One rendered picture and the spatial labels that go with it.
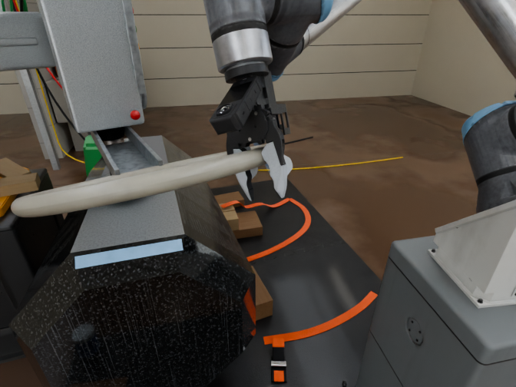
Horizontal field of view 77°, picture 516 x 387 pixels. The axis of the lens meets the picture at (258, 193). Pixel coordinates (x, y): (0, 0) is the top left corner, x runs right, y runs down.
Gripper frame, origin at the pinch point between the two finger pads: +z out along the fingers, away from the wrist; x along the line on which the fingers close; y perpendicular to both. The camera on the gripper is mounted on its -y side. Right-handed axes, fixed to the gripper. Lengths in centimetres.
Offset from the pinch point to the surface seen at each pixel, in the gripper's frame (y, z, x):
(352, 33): 618, -166, 117
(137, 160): 20, -10, 54
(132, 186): -18.8, -6.0, 7.3
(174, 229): 29, 15, 55
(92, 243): 11, 13, 73
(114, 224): 21, 10, 75
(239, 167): -6.0, -5.4, -0.6
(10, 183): 21, -11, 141
